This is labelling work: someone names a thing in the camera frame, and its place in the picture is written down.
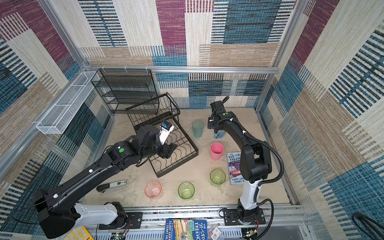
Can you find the blue ceramic mug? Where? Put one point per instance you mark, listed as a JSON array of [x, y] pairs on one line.
[[219, 134]]

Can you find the white mesh wall basket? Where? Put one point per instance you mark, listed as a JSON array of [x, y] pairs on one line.
[[57, 119]]

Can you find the small clear plastic packet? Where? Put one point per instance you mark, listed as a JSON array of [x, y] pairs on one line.
[[215, 233]]

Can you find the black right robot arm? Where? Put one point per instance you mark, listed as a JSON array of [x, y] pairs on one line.
[[255, 163]]

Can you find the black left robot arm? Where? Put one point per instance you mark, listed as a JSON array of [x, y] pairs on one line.
[[59, 210]]

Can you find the blue treehouse book front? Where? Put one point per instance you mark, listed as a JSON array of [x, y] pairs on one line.
[[180, 229]]

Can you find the black wire dish rack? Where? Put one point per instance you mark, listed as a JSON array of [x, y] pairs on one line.
[[163, 113]]

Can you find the pink plastic cup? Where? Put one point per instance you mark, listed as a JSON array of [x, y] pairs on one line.
[[217, 150]]

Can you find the green transparent glass middle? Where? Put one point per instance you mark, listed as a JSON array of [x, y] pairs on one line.
[[186, 190]]

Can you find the treehouse book on table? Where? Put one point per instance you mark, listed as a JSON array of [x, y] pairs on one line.
[[235, 175]]

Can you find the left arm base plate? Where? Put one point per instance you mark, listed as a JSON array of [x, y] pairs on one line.
[[132, 220]]

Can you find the green transparent glass right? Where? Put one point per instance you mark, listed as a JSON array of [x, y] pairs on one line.
[[217, 177]]

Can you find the yellow card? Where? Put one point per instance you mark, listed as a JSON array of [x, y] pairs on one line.
[[79, 233]]

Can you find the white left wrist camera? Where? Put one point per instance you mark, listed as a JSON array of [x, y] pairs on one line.
[[166, 128]]

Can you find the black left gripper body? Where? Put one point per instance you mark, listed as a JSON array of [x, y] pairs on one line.
[[164, 151]]

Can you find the black mesh shelf unit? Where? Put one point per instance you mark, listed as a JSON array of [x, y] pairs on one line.
[[123, 88]]

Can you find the green transparent glass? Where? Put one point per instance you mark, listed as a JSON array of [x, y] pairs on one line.
[[217, 177], [186, 190]]

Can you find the teal textured plastic cup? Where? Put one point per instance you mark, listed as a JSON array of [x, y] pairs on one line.
[[198, 128]]

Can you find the pink transparent glass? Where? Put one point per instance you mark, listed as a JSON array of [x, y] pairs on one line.
[[153, 189]]

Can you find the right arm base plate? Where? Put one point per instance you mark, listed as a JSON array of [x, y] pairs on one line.
[[233, 217]]

